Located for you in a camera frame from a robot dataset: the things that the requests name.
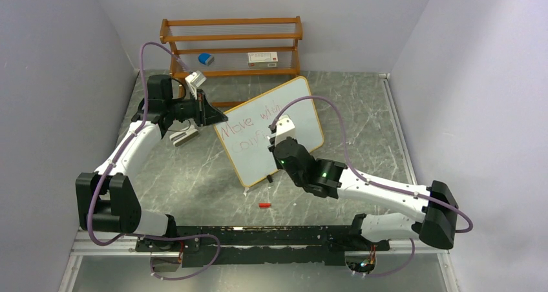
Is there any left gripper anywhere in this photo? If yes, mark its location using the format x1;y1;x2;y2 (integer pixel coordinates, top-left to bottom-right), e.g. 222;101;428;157
166;89;227;127

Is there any yellow framed whiteboard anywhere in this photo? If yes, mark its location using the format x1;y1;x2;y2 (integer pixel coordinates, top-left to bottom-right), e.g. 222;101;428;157
215;76;324;187

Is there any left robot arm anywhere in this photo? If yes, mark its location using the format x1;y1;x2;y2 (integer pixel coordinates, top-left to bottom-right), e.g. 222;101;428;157
76;71;227;251

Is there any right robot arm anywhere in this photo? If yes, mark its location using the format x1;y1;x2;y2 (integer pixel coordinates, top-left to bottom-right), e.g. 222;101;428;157
268;137;458;250

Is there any blue whiteboard eraser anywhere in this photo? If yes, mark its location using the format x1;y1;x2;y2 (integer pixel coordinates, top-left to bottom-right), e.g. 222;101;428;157
198;53;215;66

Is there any grey white stapler-like block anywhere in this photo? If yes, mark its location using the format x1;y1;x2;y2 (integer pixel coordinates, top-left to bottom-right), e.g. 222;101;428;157
169;125;199;147

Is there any wooden two-tier rack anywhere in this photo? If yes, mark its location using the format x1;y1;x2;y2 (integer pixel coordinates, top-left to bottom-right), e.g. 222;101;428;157
159;16;304;81

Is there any white red marker box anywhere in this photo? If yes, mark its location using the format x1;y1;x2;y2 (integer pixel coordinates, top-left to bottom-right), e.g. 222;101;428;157
248;52;279;68

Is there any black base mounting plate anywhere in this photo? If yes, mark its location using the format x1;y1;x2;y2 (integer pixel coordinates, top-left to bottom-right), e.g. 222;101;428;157
135;225;390;267

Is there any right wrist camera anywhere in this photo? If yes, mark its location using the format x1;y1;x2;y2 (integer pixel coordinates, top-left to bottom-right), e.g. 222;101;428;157
269;114;296;146

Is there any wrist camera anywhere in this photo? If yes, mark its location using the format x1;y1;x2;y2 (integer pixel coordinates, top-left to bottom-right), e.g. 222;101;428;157
184;71;207;99
269;114;296;146

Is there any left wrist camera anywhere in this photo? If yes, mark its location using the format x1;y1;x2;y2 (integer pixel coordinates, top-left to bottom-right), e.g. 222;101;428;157
184;71;207;99

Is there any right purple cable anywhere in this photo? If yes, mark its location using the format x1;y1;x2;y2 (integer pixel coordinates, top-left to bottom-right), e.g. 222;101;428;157
270;96;474;279

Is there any purple cable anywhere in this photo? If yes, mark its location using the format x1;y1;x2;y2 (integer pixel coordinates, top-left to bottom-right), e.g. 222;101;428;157
270;96;474;279
86;41;222;282

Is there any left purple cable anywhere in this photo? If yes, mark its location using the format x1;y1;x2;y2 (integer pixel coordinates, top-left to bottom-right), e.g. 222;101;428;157
86;41;222;282

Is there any aluminium rail frame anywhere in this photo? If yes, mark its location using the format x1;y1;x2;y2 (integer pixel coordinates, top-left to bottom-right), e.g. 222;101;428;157
70;225;448;256

